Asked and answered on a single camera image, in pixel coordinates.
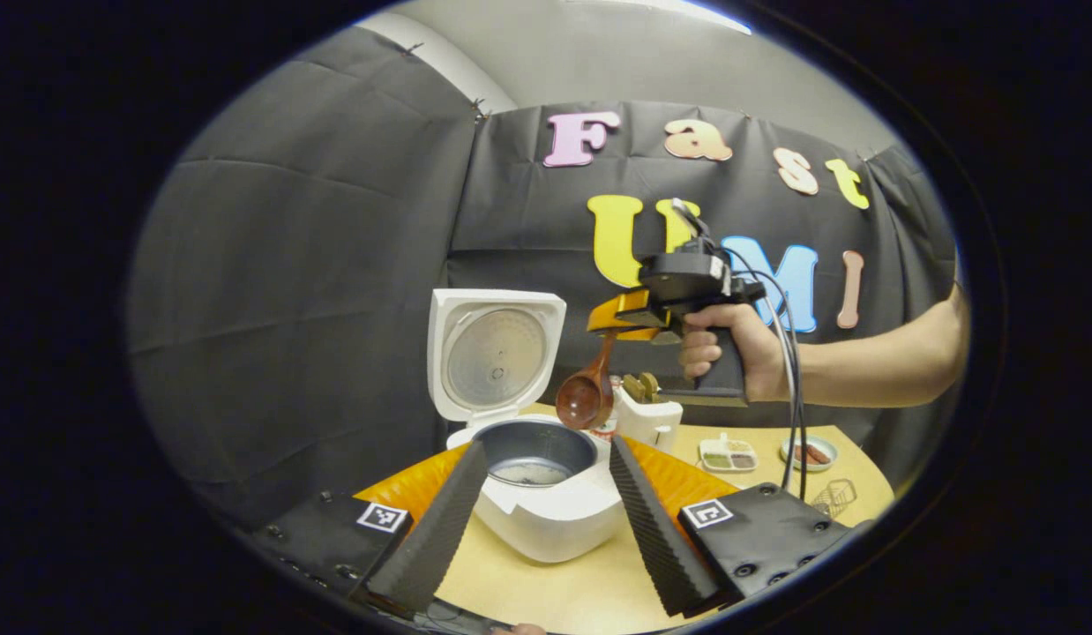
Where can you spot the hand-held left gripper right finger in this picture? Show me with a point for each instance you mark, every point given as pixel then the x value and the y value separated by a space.
pixel 656 538

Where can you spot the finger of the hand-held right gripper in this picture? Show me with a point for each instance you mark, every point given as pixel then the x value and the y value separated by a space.
pixel 612 313
pixel 652 334

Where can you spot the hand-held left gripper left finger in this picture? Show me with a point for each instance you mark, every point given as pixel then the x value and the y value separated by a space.
pixel 436 538

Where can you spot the brown wooden spoon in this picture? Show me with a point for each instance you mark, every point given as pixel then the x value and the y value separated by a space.
pixel 583 401

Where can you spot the white rice cooker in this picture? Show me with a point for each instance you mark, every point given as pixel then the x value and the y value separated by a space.
pixel 546 520

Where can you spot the white rice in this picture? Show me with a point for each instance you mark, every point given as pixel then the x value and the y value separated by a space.
pixel 540 474

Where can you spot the brown toast slice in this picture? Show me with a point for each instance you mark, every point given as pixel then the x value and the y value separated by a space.
pixel 632 388
pixel 650 384

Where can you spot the white toaster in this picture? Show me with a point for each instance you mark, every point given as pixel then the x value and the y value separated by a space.
pixel 650 422

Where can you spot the white divided bean dish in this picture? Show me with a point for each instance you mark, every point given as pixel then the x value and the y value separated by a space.
pixel 728 456

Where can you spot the small round plate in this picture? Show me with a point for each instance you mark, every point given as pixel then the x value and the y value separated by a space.
pixel 809 454

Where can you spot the black backdrop cloth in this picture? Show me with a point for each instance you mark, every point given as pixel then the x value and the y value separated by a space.
pixel 290 265

